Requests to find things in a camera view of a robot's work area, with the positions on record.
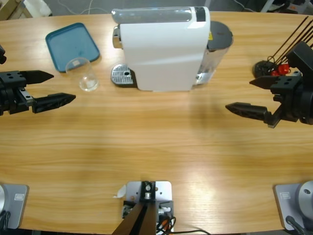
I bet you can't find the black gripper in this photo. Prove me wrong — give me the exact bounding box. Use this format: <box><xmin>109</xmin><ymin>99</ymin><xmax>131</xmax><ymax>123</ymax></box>
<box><xmin>224</xmin><ymin>72</ymin><xmax>305</xmax><ymax>128</ymax></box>
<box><xmin>0</xmin><ymin>70</ymin><xmax>77</xmax><ymax>116</ymax></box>

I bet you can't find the grey floor cable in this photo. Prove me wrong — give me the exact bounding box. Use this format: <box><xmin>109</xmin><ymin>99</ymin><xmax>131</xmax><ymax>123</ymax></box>
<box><xmin>233</xmin><ymin>0</ymin><xmax>256</xmax><ymax>12</ymax></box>

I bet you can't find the black clamp with connectors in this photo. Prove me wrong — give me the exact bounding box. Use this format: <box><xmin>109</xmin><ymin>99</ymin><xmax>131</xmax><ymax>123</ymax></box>
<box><xmin>121</xmin><ymin>200</ymin><xmax>175</xmax><ymax>219</ymax></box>

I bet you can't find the clear glass cup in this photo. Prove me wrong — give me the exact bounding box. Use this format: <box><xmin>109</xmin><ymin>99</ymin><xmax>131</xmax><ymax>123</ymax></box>
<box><xmin>65</xmin><ymin>57</ymin><xmax>100</xmax><ymax>93</ymax></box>

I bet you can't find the white furniture leg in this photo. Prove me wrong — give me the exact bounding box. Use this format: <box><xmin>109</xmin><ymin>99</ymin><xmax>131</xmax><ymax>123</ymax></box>
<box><xmin>259</xmin><ymin>0</ymin><xmax>276</xmax><ymax>13</ymax></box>

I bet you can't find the white tape scrap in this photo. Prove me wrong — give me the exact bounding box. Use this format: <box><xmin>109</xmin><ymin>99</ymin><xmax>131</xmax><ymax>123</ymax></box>
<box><xmin>112</xmin><ymin>185</ymin><xmax>127</xmax><ymax>199</ymax></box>

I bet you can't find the teal plastic tray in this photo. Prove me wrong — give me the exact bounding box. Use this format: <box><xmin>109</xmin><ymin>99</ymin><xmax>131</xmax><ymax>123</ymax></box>
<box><xmin>45</xmin><ymin>22</ymin><xmax>101</xmax><ymax>73</ymax></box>

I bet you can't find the black base cable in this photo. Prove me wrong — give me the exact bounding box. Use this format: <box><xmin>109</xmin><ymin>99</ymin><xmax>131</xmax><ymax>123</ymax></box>
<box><xmin>285</xmin><ymin>215</ymin><xmax>308</xmax><ymax>235</ymax></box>
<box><xmin>0</xmin><ymin>211</ymin><xmax>11</xmax><ymax>230</ymax></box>

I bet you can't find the white capsule coffee machine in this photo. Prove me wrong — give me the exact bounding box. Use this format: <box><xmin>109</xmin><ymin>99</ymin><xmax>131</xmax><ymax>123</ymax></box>
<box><xmin>112</xmin><ymin>6</ymin><xmax>211</xmax><ymax>93</ymax></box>

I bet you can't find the black capsule holder with rods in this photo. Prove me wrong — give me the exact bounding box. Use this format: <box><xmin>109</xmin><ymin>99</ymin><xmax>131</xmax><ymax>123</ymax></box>
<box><xmin>252</xmin><ymin>16</ymin><xmax>313</xmax><ymax>79</ymax></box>

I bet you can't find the white mount block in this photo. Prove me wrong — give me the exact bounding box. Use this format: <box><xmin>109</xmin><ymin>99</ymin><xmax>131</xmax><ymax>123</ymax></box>
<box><xmin>125</xmin><ymin>180</ymin><xmax>173</xmax><ymax>204</ymax></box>

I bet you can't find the cardboard box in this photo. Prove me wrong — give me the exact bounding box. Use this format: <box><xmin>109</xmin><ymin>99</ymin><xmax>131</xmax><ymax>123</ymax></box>
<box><xmin>0</xmin><ymin>0</ymin><xmax>32</xmax><ymax>21</ymax></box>

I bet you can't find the thin black cable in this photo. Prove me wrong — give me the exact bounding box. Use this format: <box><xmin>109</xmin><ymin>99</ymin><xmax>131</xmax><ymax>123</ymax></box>
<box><xmin>171</xmin><ymin>229</ymin><xmax>212</xmax><ymax>235</ymax></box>

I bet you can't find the white foam block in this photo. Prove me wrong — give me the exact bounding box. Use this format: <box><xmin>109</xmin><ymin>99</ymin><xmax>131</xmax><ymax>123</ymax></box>
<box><xmin>23</xmin><ymin>0</ymin><xmax>52</xmax><ymax>17</ymax></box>

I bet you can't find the white floor cable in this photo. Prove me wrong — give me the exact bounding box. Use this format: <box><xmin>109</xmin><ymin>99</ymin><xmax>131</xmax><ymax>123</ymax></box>
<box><xmin>58</xmin><ymin>0</ymin><xmax>115</xmax><ymax>15</ymax></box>

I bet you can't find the orange and black cable bundle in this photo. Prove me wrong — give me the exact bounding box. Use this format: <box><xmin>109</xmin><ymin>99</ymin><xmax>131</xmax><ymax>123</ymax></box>
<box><xmin>156</xmin><ymin>216</ymin><xmax>177</xmax><ymax>235</ymax></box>

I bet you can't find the clear water tank black lid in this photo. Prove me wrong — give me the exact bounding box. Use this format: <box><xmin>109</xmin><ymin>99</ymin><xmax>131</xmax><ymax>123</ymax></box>
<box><xmin>193</xmin><ymin>21</ymin><xmax>234</xmax><ymax>86</ymax></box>

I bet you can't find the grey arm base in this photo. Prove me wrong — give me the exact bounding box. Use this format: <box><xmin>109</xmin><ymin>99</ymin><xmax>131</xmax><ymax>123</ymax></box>
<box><xmin>273</xmin><ymin>180</ymin><xmax>313</xmax><ymax>231</ymax></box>
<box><xmin>0</xmin><ymin>184</ymin><xmax>29</xmax><ymax>230</ymax></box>

